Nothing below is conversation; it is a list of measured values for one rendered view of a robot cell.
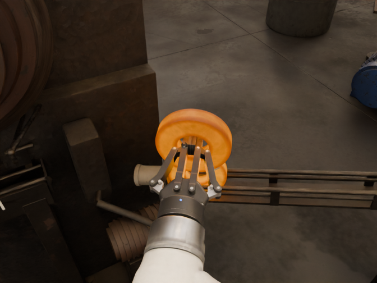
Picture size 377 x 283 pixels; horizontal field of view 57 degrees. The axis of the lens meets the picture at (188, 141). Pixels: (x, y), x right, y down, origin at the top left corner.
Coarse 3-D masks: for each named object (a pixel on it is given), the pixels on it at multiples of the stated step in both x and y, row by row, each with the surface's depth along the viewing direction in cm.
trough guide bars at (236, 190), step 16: (240, 176) 95; (256, 176) 94; (272, 176) 93; (288, 176) 92; (304, 176) 92; (320, 176) 91; (336, 176) 91; (368, 176) 89; (224, 192) 91; (240, 192) 90; (256, 192) 90; (272, 192) 88; (288, 192) 87; (304, 192) 86; (320, 192) 85; (336, 192) 85; (352, 192) 84; (368, 192) 84
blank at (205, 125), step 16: (176, 112) 66; (192, 112) 65; (208, 112) 66; (160, 128) 67; (176, 128) 66; (192, 128) 65; (208, 128) 65; (224, 128) 66; (160, 144) 70; (176, 144) 69; (208, 144) 68; (224, 144) 67; (192, 160) 72; (224, 160) 70
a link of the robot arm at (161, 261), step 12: (156, 252) 48; (168, 252) 47; (180, 252) 47; (144, 264) 47; (156, 264) 46; (168, 264) 46; (180, 264) 46; (192, 264) 47; (144, 276) 45; (156, 276) 44; (168, 276) 44; (180, 276) 45; (192, 276) 46; (204, 276) 47
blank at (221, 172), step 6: (174, 168) 89; (216, 168) 87; (222, 168) 87; (174, 174) 91; (186, 174) 92; (216, 174) 89; (222, 174) 88; (198, 180) 93; (204, 180) 93; (222, 180) 90
